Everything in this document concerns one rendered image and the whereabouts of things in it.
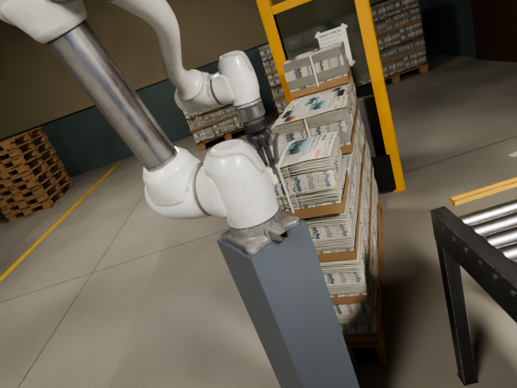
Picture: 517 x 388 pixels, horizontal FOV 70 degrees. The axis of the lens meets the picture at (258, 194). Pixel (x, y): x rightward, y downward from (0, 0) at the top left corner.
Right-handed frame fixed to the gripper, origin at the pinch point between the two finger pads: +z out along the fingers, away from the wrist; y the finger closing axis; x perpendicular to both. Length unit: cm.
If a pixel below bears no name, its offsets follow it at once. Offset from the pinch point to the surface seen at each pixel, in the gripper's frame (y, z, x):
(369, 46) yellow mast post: -31, -11, -180
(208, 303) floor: 98, 106, -59
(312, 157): -13.1, 0.0, -8.7
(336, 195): -18.0, 15.2, -6.9
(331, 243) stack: -10.2, 37.3, -10.0
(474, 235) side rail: -57, 26, 11
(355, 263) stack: -17, 48, -10
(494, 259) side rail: -59, 26, 22
